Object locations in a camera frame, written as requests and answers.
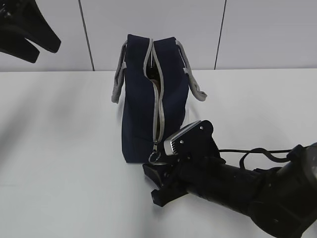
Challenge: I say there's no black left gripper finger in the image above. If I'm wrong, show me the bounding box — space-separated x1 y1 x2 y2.
0 28 40 63
23 0 61 53

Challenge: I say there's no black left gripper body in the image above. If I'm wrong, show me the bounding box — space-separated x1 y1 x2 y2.
0 0 37 37

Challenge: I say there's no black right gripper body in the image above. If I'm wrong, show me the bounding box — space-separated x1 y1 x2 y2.
160 153 227 198

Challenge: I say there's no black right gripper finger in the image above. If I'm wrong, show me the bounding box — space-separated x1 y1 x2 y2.
143 164 176 189
151 186 188 206

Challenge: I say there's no navy blue lunch bag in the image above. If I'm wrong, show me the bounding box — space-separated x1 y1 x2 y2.
110 34 208 164

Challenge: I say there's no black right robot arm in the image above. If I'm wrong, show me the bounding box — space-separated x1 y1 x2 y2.
143 144 317 238

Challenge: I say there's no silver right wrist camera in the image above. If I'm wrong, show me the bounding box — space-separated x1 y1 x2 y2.
163 120 220 160

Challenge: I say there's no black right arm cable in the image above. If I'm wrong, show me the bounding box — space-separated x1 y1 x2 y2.
217 147 298 172

